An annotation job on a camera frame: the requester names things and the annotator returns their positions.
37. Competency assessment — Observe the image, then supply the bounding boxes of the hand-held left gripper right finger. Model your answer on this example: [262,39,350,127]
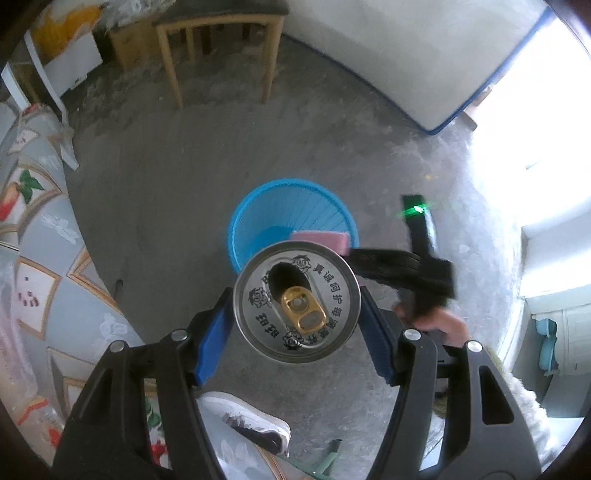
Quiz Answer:
[358,286,543,480]

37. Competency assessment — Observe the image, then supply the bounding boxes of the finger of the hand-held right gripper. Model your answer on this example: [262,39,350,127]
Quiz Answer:
[348,248,421,289]

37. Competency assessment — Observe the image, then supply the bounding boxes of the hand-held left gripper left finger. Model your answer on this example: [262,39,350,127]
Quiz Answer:
[53,286,236,480]

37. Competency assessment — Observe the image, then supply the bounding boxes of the silver top drink can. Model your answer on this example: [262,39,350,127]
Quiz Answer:
[232,241,362,365]

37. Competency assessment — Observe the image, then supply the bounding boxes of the pink sponge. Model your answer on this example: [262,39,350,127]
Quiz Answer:
[290,231,350,256]

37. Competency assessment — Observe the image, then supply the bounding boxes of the blue plastic basket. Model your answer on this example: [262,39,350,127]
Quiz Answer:
[228,178,360,278]

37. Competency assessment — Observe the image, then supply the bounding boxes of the person's right hand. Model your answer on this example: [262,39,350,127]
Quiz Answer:
[394,302,468,347]

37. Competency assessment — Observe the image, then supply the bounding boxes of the white sneaker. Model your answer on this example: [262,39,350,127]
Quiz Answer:
[196,391,293,455]

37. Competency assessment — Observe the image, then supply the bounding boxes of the pale green bar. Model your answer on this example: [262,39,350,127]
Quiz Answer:
[305,438,342,480]

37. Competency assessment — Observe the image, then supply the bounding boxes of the light blue plastic item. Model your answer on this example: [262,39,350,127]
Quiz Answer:
[536,318,559,374]

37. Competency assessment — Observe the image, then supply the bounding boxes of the white cabinet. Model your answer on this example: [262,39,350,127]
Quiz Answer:
[517,222,591,416]

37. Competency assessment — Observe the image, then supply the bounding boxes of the fruit print tablecloth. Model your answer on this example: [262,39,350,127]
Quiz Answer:
[0,104,301,480]

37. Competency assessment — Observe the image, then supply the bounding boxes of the white mattress blue edge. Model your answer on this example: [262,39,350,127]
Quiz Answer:
[281,0,561,136]

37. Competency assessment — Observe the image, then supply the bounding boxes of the wooden chair dark seat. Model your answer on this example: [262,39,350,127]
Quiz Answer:
[152,0,286,109]

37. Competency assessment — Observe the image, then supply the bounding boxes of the brown cardboard box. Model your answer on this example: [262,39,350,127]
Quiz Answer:
[108,18,160,70]

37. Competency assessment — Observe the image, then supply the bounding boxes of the white desk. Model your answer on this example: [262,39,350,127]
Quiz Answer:
[0,34,70,125]

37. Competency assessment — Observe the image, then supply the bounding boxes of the white box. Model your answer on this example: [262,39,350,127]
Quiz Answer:
[28,32,103,93]

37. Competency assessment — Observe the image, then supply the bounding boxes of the white plastic bags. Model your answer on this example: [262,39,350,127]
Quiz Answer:
[92,0,160,31]

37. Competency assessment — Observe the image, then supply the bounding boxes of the yellow plastic bag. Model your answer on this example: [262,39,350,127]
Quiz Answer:
[34,2,102,44]

